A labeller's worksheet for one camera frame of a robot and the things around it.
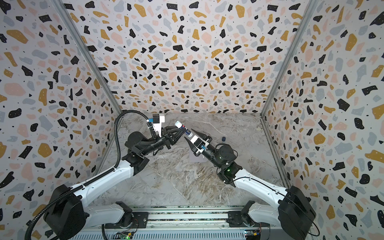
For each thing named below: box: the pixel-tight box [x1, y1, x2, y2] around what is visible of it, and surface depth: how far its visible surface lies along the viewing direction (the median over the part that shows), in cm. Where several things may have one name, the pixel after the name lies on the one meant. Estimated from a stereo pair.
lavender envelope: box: [189, 150, 208, 163], surface depth 97 cm
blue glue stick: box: [175, 120, 193, 138], surface depth 66 cm
